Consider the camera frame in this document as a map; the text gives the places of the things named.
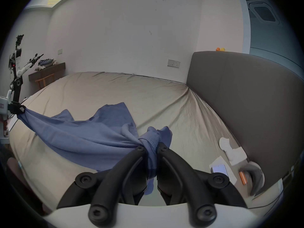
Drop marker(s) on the grey padded headboard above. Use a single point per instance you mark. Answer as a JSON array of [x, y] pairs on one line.
[[249, 98]]

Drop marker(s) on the wooden table with clothes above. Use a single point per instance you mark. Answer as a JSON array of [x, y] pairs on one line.
[[47, 69]]

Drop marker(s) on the white folded cloth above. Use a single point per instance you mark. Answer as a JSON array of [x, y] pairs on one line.
[[234, 154]]

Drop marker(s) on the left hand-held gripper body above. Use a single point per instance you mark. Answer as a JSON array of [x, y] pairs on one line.
[[3, 108]]

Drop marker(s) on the white light switch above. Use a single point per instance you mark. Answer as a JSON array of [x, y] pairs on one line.
[[59, 51]]

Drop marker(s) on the blue knit garment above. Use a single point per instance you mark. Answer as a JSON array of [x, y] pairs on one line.
[[95, 136]]

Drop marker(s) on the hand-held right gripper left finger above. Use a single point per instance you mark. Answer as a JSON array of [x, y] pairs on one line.
[[111, 179]]

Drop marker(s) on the white wall socket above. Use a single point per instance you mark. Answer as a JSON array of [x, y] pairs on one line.
[[173, 63]]

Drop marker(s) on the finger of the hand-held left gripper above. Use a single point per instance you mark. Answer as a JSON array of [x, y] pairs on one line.
[[16, 108]]

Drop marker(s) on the white paper sheet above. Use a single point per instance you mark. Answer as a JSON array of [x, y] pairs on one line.
[[231, 174]]

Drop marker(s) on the grey hand controller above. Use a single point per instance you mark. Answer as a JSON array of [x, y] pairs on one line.
[[256, 177]]

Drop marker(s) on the small orange object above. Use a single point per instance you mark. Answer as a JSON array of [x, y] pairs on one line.
[[243, 178]]

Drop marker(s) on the bed with beige sheet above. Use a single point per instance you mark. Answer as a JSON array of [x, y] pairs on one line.
[[154, 96]]

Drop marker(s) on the black and white robot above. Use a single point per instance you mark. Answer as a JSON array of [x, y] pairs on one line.
[[17, 84]]

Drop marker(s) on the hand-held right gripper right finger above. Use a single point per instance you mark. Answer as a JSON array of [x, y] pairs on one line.
[[182, 174]]

